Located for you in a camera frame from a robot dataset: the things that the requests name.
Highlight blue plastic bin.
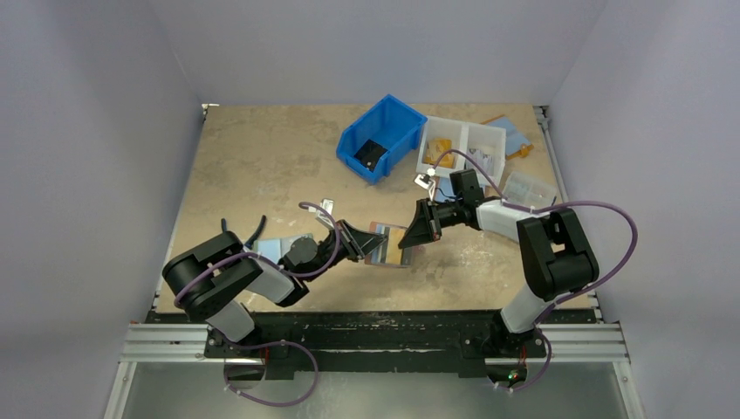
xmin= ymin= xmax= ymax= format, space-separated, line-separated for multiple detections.
xmin=336 ymin=94 xmax=428 ymax=185

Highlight clear plastic screw box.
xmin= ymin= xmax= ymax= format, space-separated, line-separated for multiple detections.
xmin=503 ymin=171 xmax=558 ymax=209

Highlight black card in blue bin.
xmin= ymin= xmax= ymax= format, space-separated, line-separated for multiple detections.
xmin=353 ymin=139 xmax=387 ymax=172

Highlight gold VIP card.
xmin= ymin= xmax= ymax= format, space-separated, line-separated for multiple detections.
xmin=383 ymin=226 xmax=413 ymax=267

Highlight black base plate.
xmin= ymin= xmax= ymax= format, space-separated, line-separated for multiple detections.
xmin=144 ymin=311 xmax=597 ymax=380

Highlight blue handled pliers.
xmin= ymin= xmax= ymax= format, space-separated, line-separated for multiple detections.
xmin=219 ymin=215 xmax=268 ymax=250

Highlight orange card holder in tray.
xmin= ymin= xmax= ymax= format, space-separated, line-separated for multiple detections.
xmin=422 ymin=137 xmax=455 ymax=168

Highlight white divided plastic tray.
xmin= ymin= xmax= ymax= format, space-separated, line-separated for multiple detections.
xmin=416 ymin=116 xmax=506 ymax=186

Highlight card in white tray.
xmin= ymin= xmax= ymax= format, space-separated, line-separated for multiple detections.
xmin=468 ymin=148 xmax=497 ymax=175

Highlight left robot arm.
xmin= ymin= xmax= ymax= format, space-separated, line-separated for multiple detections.
xmin=161 ymin=220 xmax=387 ymax=357

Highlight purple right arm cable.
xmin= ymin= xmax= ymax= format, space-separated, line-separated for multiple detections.
xmin=426 ymin=148 xmax=640 ymax=395

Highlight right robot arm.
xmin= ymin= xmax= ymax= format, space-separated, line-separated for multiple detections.
xmin=398 ymin=169 xmax=600 ymax=355

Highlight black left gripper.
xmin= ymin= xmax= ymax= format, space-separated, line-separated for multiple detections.
xmin=304 ymin=219 xmax=387 ymax=282

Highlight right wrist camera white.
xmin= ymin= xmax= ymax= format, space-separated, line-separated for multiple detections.
xmin=415 ymin=168 xmax=437 ymax=200

